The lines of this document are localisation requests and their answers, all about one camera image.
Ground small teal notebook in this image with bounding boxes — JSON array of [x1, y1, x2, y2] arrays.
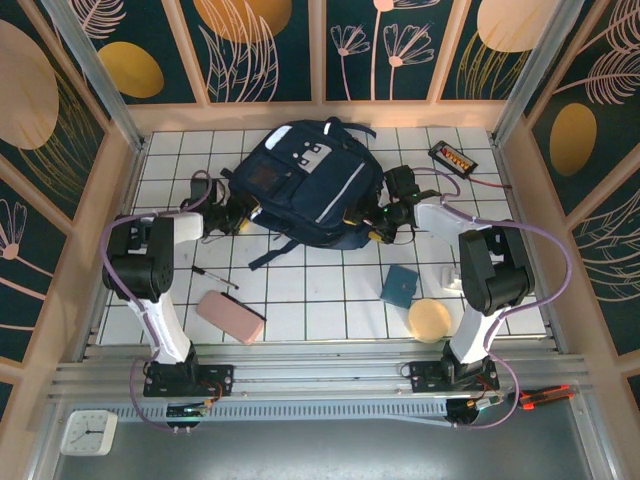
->
[[379, 263, 419, 307]]

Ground navy blue backpack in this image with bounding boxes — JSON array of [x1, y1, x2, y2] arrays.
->
[[219, 116, 394, 271]]

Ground silver and black pen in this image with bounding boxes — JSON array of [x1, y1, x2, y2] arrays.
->
[[191, 265, 240, 291]]

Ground thin black pen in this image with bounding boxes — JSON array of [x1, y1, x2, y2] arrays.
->
[[219, 291, 268, 322]]

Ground pink pencil case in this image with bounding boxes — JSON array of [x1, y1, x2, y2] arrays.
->
[[195, 290, 265, 346]]

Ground black charger board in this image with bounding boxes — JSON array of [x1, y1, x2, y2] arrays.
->
[[428, 140, 480, 173]]

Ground round tan wooden disc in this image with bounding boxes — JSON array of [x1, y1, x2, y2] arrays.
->
[[407, 298, 453, 344]]

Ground white square clock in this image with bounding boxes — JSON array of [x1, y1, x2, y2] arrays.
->
[[60, 409, 119, 457]]

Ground red wire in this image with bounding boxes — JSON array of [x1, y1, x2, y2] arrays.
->
[[469, 174, 513, 190]]

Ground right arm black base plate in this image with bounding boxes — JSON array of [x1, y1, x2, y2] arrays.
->
[[408, 357, 500, 394]]

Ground aluminium mounting rail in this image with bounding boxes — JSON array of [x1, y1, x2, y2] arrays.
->
[[49, 344, 591, 401]]

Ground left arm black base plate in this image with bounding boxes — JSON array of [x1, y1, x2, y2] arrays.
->
[[143, 363, 235, 399]]

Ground aluminium frame post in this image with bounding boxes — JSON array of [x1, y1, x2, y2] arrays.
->
[[491, 0, 582, 146], [42, 0, 147, 151]]

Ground small circuit board with wires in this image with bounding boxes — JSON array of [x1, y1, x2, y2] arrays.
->
[[166, 399, 224, 421], [447, 394, 506, 419]]

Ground white slotted cable duct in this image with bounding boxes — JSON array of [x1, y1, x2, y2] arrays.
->
[[112, 399, 451, 426]]

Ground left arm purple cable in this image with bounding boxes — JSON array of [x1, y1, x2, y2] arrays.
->
[[101, 169, 221, 432]]

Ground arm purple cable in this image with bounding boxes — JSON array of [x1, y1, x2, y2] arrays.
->
[[101, 169, 221, 432], [414, 167, 574, 432]]

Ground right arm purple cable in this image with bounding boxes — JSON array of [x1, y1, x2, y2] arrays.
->
[[414, 167, 574, 432]]

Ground black orange handled pliers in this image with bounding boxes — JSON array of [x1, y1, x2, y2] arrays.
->
[[507, 383, 576, 412]]

